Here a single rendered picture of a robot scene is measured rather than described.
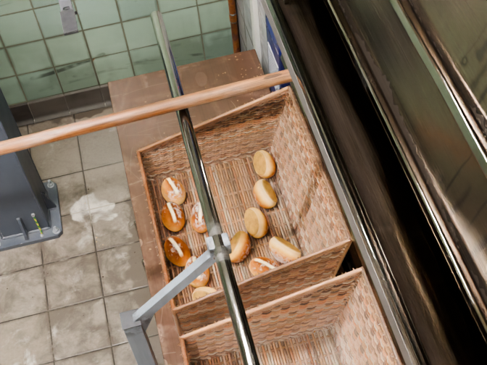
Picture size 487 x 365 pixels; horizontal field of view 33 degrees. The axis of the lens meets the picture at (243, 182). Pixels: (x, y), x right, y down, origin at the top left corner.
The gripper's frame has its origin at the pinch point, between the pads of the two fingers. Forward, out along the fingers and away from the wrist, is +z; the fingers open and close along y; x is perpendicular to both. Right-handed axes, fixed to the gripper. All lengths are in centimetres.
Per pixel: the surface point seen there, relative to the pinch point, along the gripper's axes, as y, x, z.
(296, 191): 82, -47, 1
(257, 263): 84, -30, 19
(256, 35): 89, -55, -73
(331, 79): 8, -47, 29
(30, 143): 28.7, 15.3, 7.9
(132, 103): 91, -8, -56
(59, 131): 28.1, 8.6, 7.2
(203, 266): 38, -15, 44
